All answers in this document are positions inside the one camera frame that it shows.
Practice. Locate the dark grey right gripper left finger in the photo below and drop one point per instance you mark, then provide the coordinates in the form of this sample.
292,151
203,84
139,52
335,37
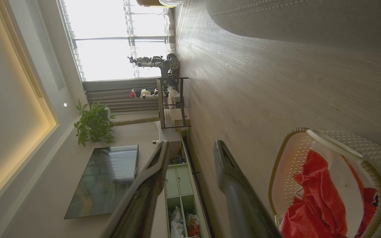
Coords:
137,205

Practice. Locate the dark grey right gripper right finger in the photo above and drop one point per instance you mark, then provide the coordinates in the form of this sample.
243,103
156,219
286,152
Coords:
240,205

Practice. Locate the red white-striped garment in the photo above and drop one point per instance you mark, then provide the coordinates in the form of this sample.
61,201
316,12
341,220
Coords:
319,198

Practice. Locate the black flat screen television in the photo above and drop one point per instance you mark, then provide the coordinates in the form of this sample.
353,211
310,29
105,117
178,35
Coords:
106,178

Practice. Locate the white plastic bag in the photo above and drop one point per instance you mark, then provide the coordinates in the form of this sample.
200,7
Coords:
176,224

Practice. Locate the low white television cabinet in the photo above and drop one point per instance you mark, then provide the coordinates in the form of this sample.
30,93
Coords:
180,185

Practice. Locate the red plastic bag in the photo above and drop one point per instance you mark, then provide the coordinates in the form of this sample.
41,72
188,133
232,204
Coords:
193,226

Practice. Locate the green potted plant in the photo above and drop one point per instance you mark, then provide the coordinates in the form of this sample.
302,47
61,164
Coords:
94,125

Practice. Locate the white robot with red gripper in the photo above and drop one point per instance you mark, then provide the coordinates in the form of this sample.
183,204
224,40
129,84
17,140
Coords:
147,93

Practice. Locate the grey curtain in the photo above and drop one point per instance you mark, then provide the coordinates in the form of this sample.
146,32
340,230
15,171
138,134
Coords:
121,92

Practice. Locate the grey robot with dark wheels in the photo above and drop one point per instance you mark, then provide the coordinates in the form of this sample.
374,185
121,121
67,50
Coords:
169,64

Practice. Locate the tan round furniture piece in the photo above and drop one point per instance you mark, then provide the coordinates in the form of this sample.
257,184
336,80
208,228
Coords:
150,2

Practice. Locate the metal frame shelf cart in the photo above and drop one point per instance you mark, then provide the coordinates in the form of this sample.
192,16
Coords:
160,99

